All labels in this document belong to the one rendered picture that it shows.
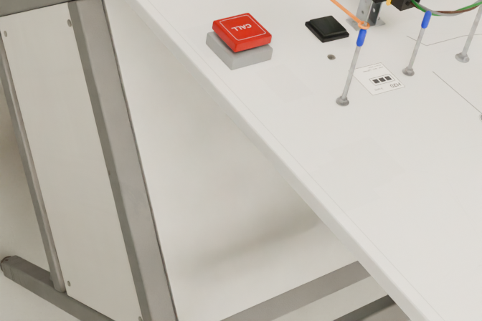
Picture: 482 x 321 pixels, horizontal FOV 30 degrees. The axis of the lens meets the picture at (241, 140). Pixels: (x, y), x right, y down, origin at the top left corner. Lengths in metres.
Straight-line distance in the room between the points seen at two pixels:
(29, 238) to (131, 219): 0.82
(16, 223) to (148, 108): 0.85
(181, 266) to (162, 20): 0.44
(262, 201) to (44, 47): 0.42
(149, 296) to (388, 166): 0.53
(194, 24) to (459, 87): 0.32
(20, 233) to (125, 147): 0.84
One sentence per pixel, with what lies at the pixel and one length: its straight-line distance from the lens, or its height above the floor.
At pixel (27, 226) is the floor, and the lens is 2.11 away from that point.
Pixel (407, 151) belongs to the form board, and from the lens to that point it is 0.97.
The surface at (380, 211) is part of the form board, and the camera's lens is 0.89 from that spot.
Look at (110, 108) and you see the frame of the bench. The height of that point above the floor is 0.80.
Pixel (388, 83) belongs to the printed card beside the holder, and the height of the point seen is 1.19.
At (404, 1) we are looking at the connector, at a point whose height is 1.19.
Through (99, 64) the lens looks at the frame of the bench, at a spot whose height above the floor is 0.80.
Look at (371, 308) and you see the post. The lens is 1.35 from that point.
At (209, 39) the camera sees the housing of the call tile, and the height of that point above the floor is 1.09.
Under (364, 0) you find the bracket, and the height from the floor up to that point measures 1.12.
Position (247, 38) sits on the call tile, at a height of 1.13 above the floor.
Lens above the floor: 1.98
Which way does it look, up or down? 58 degrees down
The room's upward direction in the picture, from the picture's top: 95 degrees clockwise
